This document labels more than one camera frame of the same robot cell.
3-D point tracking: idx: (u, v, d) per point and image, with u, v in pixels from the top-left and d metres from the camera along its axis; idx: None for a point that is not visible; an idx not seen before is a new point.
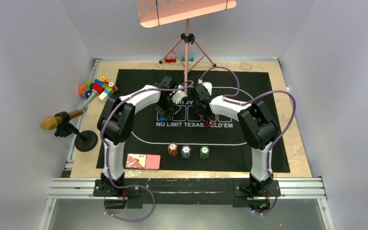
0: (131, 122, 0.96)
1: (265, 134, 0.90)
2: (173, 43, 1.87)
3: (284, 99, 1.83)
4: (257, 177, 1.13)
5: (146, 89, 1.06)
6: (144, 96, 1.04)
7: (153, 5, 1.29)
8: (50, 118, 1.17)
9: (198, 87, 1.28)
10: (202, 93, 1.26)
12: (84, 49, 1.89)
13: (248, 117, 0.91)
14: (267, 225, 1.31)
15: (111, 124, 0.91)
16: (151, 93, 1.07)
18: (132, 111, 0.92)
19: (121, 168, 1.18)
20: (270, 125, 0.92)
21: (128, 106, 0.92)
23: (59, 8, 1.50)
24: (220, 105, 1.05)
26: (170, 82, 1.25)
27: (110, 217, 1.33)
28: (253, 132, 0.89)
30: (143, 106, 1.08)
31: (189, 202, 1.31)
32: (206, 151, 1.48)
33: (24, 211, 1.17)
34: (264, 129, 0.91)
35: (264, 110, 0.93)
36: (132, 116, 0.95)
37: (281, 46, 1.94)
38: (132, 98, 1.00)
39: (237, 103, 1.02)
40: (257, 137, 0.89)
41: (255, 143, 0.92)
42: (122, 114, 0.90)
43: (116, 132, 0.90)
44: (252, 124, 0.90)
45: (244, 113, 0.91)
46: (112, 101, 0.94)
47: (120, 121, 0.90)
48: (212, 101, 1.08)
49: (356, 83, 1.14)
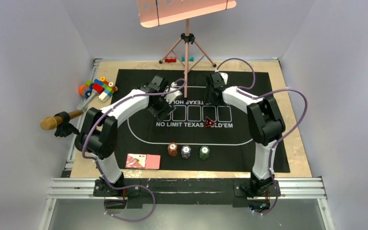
0: (114, 136, 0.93)
1: (271, 132, 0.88)
2: (172, 43, 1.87)
3: (284, 99, 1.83)
4: (257, 174, 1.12)
5: (132, 96, 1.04)
6: (130, 104, 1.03)
7: (153, 5, 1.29)
8: (50, 118, 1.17)
9: (214, 74, 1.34)
10: (217, 82, 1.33)
12: (84, 49, 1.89)
13: (258, 111, 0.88)
14: (267, 225, 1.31)
15: (93, 139, 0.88)
16: (137, 99, 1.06)
18: (113, 125, 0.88)
19: (119, 170, 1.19)
20: (277, 123, 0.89)
21: (109, 120, 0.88)
23: (59, 8, 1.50)
24: (232, 95, 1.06)
26: (160, 83, 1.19)
27: (110, 217, 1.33)
28: (258, 128, 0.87)
30: (129, 114, 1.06)
31: (189, 202, 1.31)
32: (206, 151, 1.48)
33: (24, 212, 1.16)
34: (271, 126, 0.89)
35: (274, 108, 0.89)
36: (115, 129, 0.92)
37: (281, 47, 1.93)
38: (114, 109, 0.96)
39: (249, 97, 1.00)
40: (262, 133, 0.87)
41: (259, 139, 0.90)
42: (103, 129, 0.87)
43: (99, 147, 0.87)
44: (260, 119, 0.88)
45: (254, 107, 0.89)
46: (93, 115, 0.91)
47: (102, 136, 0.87)
48: (225, 90, 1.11)
49: (356, 84, 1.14)
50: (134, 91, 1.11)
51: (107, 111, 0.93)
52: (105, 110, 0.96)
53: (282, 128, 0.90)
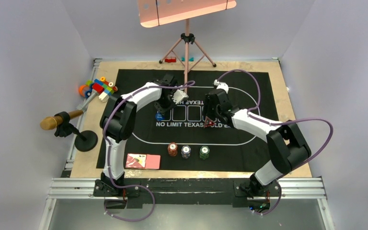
0: (132, 122, 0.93)
1: (295, 158, 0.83)
2: (172, 43, 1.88)
3: (284, 99, 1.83)
4: (262, 181, 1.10)
5: (148, 87, 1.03)
6: (146, 94, 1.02)
7: (153, 5, 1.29)
8: (50, 118, 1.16)
9: (221, 94, 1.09)
10: (224, 102, 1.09)
12: (84, 49, 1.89)
13: (281, 141, 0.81)
14: (266, 225, 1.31)
15: (113, 122, 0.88)
16: (152, 91, 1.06)
18: (133, 109, 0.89)
19: (121, 167, 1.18)
20: (301, 148, 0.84)
21: (129, 104, 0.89)
23: (59, 8, 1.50)
24: (244, 120, 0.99)
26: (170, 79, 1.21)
27: (110, 217, 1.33)
28: (284, 158, 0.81)
30: (143, 104, 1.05)
31: (189, 201, 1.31)
32: (206, 151, 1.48)
33: (24, 212, 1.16)
34: (297, 154, 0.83)
35: (297, 133, 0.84)
36: (134, 114, 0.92)
37: (281, 47, 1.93)
38: (133, 96, 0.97)
39: (266, 122, 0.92)
40: (286, 163, 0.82)
41: (285, 168, 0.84)
42: (125, 112, 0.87)
43: (119, 130, 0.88)
44: (284, 148, 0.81)
45: (275, 135, 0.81)
46: (115, 99, 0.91)
47: (122, 119, 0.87)
48: (235, 114, 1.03)
49: (356, 83, 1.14)
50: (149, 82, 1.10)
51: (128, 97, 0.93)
52: (124, 95, 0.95)
53: (307, 154, 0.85)
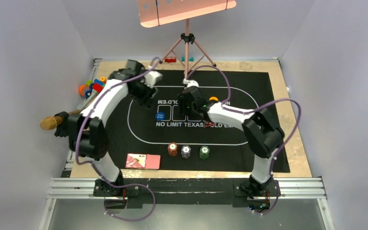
0: (105, 136, 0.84)
1: (272, 143, 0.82)
2: (172, 43, 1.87)
3: (284, 99, 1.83)
4: (259, 179, 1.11)
5: (109, 88, 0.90)
6: (109, 98, 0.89)
7: (153, 5, 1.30)
8: (50, 118, 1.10)
9: (193, 91, 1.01)
10: (199, 99, 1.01)
12: (84, 49, 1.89)
13: (254, 126, 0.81)
14: (266, 225, 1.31)
15: (84, 145, 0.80)
16: (115, 91, 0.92)
18: (100, 125, 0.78)
19: (116, 168, 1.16)
20: (276, 132, 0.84)
21: (93, 122, 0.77)
23: (59, 8, 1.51)
24: (218, 113, 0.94)
26: (134, 66, 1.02)
27: (110, 216, 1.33)
28: (260, 143, 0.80)
30: (112, 108, 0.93)
31: (189, 201, 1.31)
32: (206, 151, 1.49)
33: (24, 212, 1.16)
34: (272, 138, 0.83)
35: (270, 118, 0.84)
36: (103, 128, 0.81)
37: (281, 46, 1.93)
38: (95, 108, 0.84)
39: (240, 112, 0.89)
40: (264, 147, 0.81)
41: (263, 153, 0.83)
42: (91, 132, 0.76)
43: (93, 152, 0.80)
44: (258, 133, 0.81)
45: (249, 122, 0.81)
46: (74, 120, 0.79)
47: (92, 141, 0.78)
48: (211, 109, 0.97)
49: (356, 84, 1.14)
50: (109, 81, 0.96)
51: (89, 112, 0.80)
52: (86, 111, 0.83)
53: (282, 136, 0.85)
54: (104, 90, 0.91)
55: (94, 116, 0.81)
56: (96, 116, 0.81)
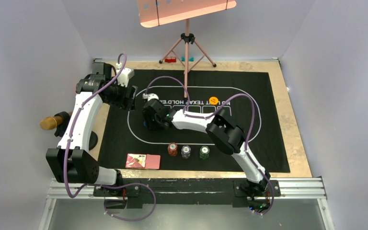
0: (92, 159, 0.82)
1: (235, 139, 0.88)
2: (172, 43, 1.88)
3: (284, 99, 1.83)
4: (253, 179, 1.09)
5: (81, 107, 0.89)
6: (85, 118, 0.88)
7: (153, 5, 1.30)
8: (50, 118, 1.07)
9: (153, 103, 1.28)
10: (160, 109, 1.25)
12: (84, 49, 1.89)
13: (217, 129, 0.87)
14: (267, 225, 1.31)
15: (73, 174, 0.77)
16: (88, 108, 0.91)
18: (84, 154, 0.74)
19: (112, 172, 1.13)
20: (236, 129, 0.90)
21: (75, 152, 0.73)
23: (59, 8, 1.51)
24: (181, 120, 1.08)
26: (103, 70, 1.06)
27: (110, 217, 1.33)
28: (225, 142, 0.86)
30: (92, 125, 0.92)
31: (189, 201, 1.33)
32: (206, 151, 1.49)
33: (24, 212, 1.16)
34: (234, 135, 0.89)
35: (228, 117, 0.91)
36: (87, 153, 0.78)
37: (281, 46, 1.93)
38: (73, 133, 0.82)
39: (201, 117, 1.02)
40: (230, 145, 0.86)
41: (229, 151, 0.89)
42: (75, 163, 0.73)
43: (85, 178, 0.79)
44: (222, 134, 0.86)
45: (212, 127, 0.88)
46: (53, 157, 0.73)
47: (80, 170, 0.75)
48: (175, 117, 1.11)
49: (356, 83, 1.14)
50: (79, 97, 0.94)
51: (67, 143, 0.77)
52: (63, 143, 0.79)
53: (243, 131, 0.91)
54: (76, 110, 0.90)
55: (74, 146, 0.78)
56: (76, 146, 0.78)
